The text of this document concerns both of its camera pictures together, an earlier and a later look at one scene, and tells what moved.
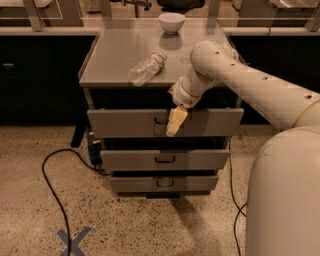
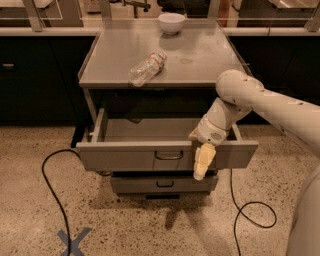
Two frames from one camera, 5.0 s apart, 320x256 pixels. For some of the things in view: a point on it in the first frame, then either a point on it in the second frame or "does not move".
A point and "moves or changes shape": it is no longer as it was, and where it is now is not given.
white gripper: x=182 y=97 → x=211 y=132
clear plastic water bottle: x=147 y=69 does not move
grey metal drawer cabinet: x=127 y=78 does not move
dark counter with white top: x=39 y=70 does not move
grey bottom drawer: x=161 y=184 does not move
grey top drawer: x=153 y=122 moves or changes shape
